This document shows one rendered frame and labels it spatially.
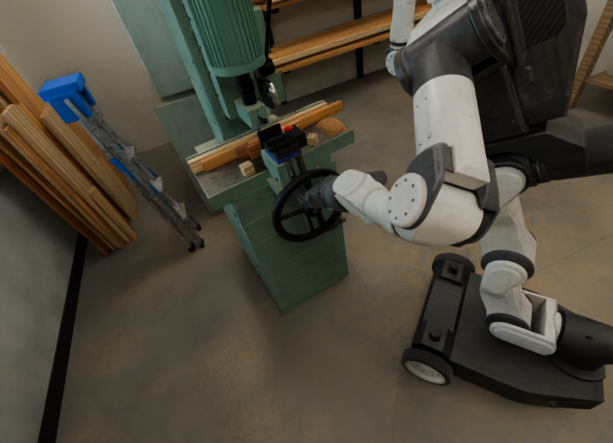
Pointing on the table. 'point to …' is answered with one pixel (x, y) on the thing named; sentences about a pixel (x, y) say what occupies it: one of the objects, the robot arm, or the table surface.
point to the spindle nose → (246, 88)
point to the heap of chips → (331, 127)
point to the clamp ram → (269, 134)
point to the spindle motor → (226, 26)
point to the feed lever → (267, 38)
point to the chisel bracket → (252, 113)
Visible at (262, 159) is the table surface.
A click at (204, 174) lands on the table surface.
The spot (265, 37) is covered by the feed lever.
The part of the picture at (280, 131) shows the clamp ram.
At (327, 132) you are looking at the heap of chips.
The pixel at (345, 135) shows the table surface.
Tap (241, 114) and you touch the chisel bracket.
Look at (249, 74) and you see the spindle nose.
